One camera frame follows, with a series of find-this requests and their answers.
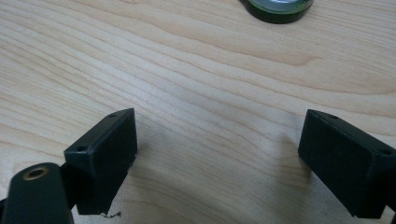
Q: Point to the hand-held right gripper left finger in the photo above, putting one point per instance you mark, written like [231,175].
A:
[102,161]

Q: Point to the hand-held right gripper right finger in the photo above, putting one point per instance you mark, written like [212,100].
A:
[345,165]

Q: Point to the dark green round dish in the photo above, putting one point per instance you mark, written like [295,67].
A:
[280,12]

